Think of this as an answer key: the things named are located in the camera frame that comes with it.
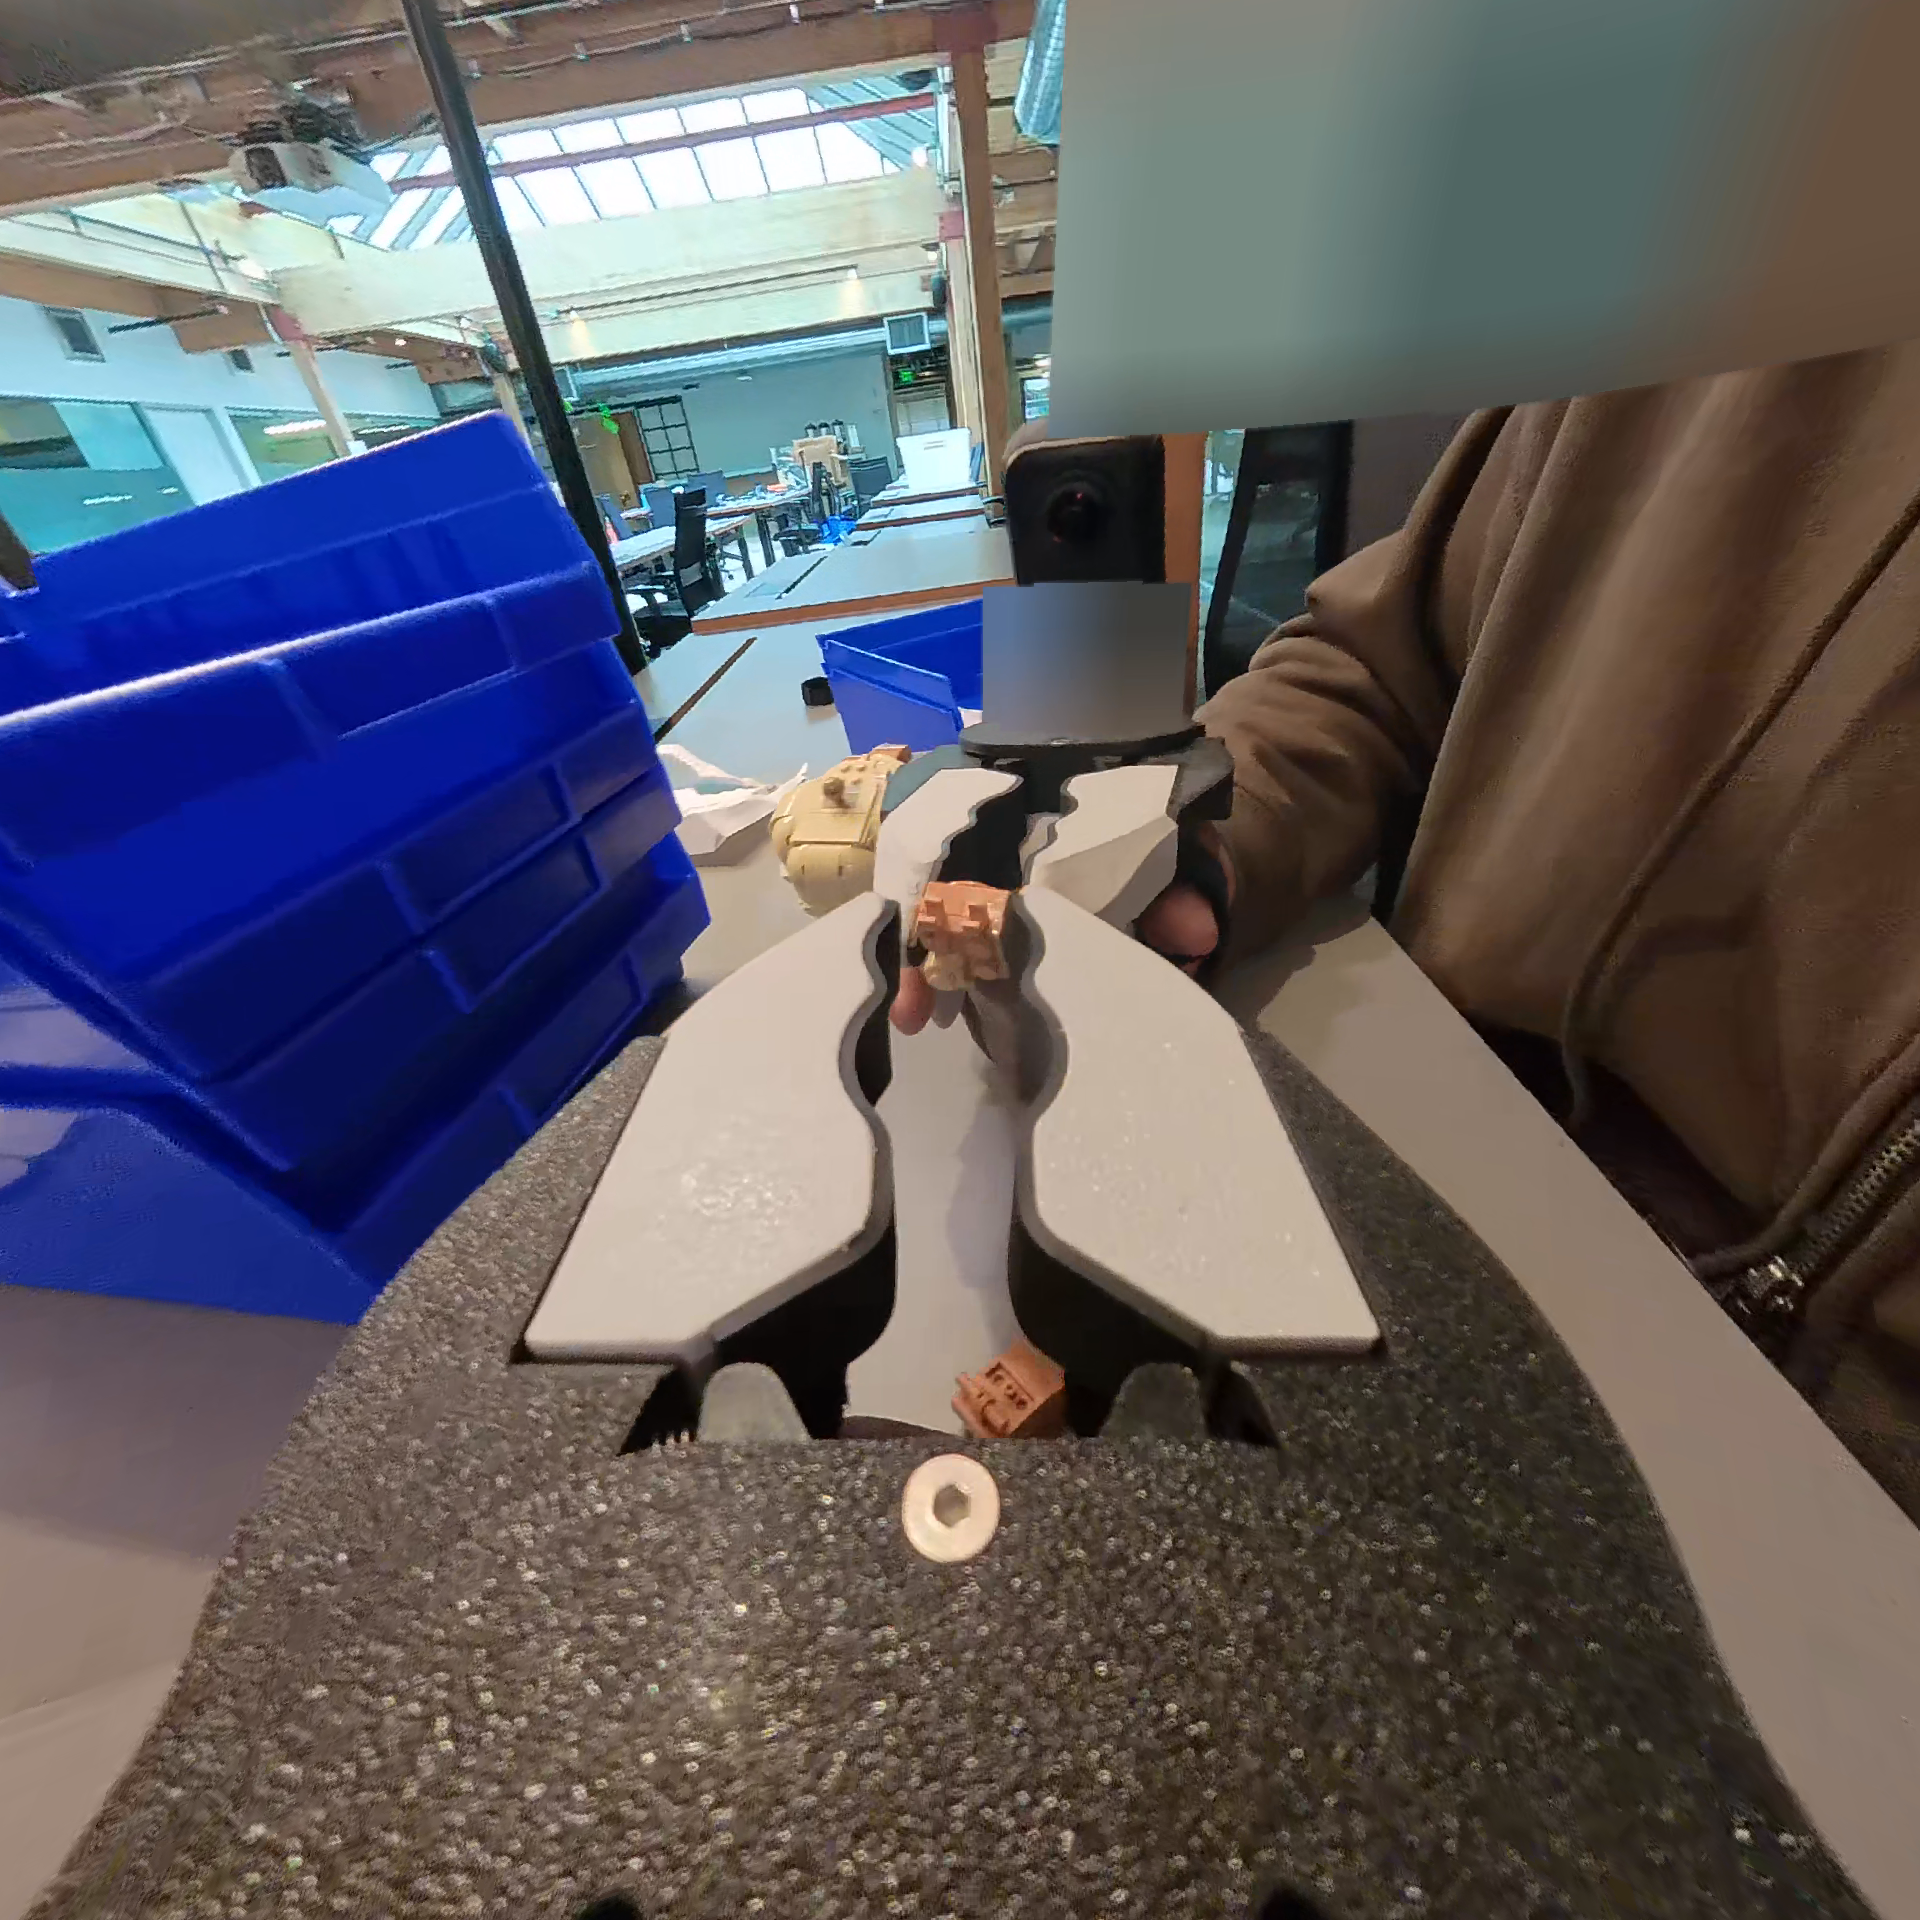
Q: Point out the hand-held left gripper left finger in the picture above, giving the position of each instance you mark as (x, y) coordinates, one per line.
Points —
(721, 1186)

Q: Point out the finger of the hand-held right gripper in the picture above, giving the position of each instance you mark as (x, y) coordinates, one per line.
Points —
(938, 825)
(1115, 841)

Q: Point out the person's brown jacket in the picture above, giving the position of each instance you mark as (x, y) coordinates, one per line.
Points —
(1681, 811)

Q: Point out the torn white paper bag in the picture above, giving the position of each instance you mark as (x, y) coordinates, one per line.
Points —
(721, 811)

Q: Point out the small orange brick assembly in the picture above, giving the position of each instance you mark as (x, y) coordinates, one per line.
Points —
(961, 930)

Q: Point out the person's right forearm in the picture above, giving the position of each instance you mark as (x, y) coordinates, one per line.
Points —
(1306, 779)

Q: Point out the small brown brick piece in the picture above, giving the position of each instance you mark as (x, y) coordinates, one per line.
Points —
(1010, 1393)

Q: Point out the grey desk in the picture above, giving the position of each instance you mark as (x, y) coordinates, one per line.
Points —
(1681, 1350)

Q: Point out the long wooden table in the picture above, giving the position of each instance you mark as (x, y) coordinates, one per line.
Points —
(856, 572)

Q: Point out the wooden pillar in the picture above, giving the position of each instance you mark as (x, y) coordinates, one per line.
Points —
(980, 269)

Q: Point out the tan brown brick toy figure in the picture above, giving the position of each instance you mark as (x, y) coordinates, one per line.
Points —
(835, 825)

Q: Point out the small blue storage bin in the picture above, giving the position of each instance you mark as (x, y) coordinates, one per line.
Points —
(900, 674)

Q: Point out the black office chair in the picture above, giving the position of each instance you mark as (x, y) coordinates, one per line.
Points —
(691, 555)
(1275, 540)

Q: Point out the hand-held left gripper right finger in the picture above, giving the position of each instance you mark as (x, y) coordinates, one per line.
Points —
(1186, 1170)

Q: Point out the person's right hand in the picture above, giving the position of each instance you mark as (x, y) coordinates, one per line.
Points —
(1180, 922)

